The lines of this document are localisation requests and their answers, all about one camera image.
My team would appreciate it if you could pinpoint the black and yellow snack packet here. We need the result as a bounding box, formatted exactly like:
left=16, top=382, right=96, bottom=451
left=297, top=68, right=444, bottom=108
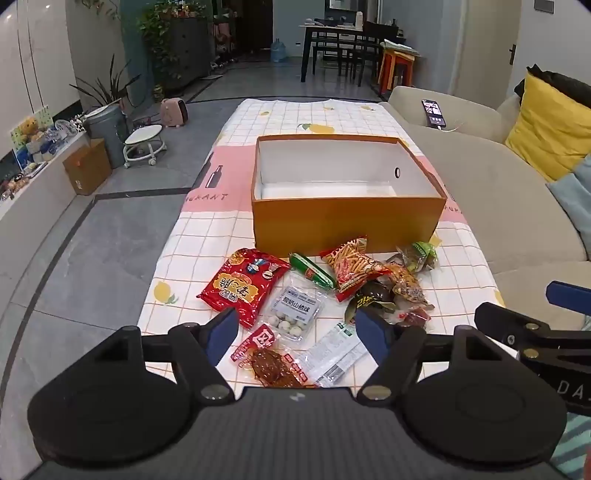
left=344, top=277, right=403, bottom=325

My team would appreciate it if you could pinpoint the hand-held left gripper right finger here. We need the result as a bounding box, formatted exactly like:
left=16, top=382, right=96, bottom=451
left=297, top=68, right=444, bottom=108
left=355, top=307, right=502, bottom=409

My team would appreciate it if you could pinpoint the light blue cushion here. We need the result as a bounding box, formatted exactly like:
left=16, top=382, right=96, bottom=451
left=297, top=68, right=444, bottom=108
left=546, top=154, right=591, bottom=260

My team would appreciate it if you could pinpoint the red spicy strip packet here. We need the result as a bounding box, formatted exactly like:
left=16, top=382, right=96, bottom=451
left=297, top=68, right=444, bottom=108
left=230, top=323, right=320, bottom=390

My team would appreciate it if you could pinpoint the small red snack packet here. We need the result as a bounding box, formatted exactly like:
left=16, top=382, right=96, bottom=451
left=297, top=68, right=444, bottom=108
left=394, top=308, right=433, bottom=330

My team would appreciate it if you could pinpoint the grey trash bin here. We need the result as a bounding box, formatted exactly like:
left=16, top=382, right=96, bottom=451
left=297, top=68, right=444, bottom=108
left=83, top=104, right=131, bottom=169

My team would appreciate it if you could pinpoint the tall leafy plant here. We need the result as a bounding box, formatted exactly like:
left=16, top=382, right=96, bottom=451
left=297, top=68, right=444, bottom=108
left=137, top=0, right=206, bottom=88

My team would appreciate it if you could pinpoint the brown cardboard carton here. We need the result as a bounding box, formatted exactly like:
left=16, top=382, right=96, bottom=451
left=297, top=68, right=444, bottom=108
left=62, top=137, right=113, bottom=196

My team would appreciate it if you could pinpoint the dark cushion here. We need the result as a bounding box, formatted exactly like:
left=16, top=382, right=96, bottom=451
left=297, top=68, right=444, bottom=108
left=514, top=64, right=591, bottom=110

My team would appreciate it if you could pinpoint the long white snack packet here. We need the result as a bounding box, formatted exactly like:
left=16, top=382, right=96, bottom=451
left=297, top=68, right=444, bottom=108
left=300, top=320, right=369, bottom=388

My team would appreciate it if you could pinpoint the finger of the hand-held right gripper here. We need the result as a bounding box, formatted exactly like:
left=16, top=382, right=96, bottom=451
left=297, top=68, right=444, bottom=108
left=546, top=281, right=591, bottom=306
left=475, top=302, right=591, bottom=360

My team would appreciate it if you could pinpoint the beige sofa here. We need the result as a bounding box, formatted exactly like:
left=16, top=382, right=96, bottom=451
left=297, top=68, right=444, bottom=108
left=381, top=85, right=591, bottom=333

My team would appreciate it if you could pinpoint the white wheeled stool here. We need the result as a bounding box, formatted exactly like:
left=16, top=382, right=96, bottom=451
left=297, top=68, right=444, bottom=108
left=122, top=124, right=167, bottom=169

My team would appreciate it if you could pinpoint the red stick snack bag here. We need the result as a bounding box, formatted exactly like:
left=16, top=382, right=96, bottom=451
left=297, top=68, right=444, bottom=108
left=320, top=235, right=394, bottom=303

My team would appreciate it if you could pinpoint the spiky potted plant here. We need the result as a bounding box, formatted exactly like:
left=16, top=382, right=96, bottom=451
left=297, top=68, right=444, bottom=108
left=69, top=54, right=140, bottom=112

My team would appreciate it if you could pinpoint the smartphone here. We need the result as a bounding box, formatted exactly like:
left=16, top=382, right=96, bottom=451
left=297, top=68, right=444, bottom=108
left=421, top=99, right=448, bottom=129

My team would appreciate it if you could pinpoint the teal striped cloth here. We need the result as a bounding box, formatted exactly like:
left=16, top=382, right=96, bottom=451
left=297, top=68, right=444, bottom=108
left=549, top=410, right=591, bottom=480

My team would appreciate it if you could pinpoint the black dining chair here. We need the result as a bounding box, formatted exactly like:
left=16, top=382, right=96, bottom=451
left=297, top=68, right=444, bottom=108
left=344, top=20, right=400, bottom=87

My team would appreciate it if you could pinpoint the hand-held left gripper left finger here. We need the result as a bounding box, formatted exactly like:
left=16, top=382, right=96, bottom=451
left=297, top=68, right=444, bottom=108
left=93, top=307, right=241, bottom=407

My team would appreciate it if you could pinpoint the green snack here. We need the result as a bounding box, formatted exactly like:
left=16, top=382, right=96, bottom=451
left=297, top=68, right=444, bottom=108
left=385, top=241, right=439, bottom=274

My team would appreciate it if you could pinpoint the pink heater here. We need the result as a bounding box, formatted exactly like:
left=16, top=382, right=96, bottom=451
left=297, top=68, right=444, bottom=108
left=160, top=98, right=189, bottom=128

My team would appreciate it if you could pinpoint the green sausage packet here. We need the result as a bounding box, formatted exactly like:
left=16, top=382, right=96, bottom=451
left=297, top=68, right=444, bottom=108
left=289, top=252, right=337, bottom=291

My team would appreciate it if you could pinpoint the dark drawer cabinet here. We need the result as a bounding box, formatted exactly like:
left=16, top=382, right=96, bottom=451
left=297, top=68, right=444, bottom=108
left=163, top=17, right=216, bottom=92

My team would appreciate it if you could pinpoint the black dining table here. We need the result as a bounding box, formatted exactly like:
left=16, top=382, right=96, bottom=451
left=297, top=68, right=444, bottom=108
left=299, top=22, right=403, bottom=84

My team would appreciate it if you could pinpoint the large red snack bag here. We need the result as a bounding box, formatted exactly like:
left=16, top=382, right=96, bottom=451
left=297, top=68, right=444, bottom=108
left=197, top=248, right=291, bottom=329

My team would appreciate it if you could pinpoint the yellow-brown clear snack packet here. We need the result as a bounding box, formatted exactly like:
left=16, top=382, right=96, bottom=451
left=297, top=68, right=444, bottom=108
left=385, top=262, right=435, bottom=311

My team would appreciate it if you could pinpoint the clear packet of white balls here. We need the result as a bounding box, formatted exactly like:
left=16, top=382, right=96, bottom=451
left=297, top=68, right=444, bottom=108
left=263, top=272, right=324, bottom=343

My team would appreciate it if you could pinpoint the white low cabinet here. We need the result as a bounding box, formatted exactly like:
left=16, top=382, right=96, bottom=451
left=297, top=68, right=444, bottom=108
left=0, top=129, right=92, bottom=224

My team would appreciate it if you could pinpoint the orange plastic stool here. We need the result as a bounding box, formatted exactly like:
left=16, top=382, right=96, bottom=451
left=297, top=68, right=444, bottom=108
left=377, top=45, right=417, bottom=99

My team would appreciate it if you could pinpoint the yellow plush bear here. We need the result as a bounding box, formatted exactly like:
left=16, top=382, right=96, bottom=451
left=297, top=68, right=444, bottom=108
left=18, top=117, right=41, bottom=145

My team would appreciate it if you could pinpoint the yellow cushion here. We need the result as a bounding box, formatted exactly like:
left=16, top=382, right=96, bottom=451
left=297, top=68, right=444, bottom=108
left=505, top=71, right=591, bottom=183

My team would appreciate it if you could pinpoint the orange cardboard box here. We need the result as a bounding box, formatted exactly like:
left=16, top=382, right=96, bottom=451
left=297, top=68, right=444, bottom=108
left=250, top=135, right=448, bottom=257

